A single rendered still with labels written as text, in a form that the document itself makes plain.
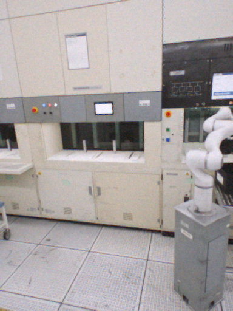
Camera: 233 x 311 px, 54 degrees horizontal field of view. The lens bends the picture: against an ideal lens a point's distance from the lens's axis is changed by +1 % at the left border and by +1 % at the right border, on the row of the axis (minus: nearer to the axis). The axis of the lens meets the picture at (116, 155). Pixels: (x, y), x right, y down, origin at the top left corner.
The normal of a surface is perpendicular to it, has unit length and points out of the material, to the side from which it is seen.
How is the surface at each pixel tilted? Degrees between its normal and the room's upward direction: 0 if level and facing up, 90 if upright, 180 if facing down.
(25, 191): 90
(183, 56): 90
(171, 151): 90
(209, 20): 91
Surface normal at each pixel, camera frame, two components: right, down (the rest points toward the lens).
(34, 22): -0.26, 0.29
